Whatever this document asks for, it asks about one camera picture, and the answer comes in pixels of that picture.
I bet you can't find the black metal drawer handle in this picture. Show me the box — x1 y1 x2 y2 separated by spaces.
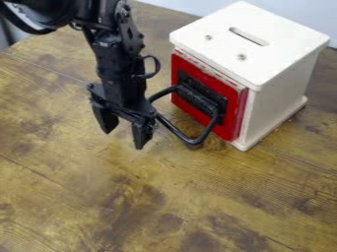
148 70 227 146

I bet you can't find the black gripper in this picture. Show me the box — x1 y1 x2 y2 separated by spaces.
85 32 159 151

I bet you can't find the black cable loop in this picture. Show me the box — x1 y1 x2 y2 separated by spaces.
132 54 161 80

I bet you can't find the white wooden box cabinet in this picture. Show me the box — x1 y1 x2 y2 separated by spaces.
169 1 329 151

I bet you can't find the red wooden drawer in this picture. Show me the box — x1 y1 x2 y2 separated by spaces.
171 49 248 142

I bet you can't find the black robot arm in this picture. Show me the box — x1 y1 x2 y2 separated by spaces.
0 0 156 149

